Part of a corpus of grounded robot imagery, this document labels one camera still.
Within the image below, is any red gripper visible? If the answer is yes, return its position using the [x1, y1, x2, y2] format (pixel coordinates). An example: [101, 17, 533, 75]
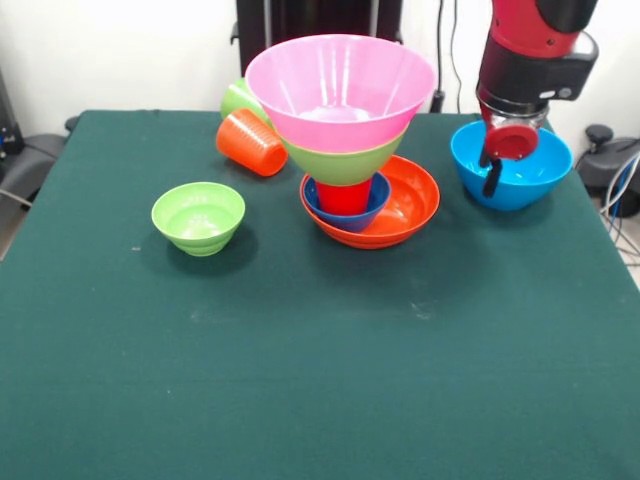
[478, 117, 542, 197]

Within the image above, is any large light blue bowl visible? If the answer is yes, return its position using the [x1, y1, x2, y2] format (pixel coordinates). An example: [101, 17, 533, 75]
[450, 119, 573, 212]

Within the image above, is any orange bowl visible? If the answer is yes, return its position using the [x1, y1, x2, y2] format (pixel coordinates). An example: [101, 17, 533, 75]
[299, 154, 441, 250]

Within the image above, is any red cup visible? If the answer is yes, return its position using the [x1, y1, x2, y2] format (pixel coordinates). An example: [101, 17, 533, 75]
[315, 178, 374, 215]

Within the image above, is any large green bowl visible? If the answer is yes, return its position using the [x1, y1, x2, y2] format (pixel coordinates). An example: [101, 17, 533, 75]
[275, 127, 407, 187]

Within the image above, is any small dark blue bowl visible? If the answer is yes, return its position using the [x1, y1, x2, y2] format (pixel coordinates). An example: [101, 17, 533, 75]
[303, 171, 392, 234]

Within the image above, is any large pink bowl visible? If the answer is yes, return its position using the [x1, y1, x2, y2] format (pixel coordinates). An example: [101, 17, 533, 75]
[244, 33, 438, 154]

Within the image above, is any orange cup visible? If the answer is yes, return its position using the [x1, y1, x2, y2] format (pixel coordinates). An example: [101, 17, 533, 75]
[215, 108, 290, 178]

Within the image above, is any green cup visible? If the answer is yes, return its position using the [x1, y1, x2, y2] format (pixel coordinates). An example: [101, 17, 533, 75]
[220, 77, 275, 130]

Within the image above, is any black chair base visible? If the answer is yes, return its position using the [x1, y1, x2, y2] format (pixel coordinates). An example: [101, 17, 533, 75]
[574, 124, 640, 219]

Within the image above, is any dark green table cloth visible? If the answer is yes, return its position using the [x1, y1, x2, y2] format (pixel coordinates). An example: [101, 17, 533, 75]
[0, 110, 640, 480]

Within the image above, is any small green bowl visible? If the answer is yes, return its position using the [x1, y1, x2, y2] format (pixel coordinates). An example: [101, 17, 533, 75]
[151, 181, 247, 258]

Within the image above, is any grey office chair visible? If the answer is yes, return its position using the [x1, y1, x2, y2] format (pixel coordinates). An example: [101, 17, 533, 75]
[0, 133, 70, 209]

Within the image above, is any black equipment box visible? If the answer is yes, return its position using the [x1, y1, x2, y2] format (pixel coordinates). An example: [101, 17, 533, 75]
[0, 69, 26, 157]

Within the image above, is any black cable with plug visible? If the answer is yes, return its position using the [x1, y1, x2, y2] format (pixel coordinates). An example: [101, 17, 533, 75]
[430, 0, 447, 113]

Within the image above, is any thin black cable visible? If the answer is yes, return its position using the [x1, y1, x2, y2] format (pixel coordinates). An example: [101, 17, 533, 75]
[449, 0, 464, 114]

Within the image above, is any bundle of floor cables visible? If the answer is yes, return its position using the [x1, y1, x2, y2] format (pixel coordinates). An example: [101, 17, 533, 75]
[598, 149, 640, 264]

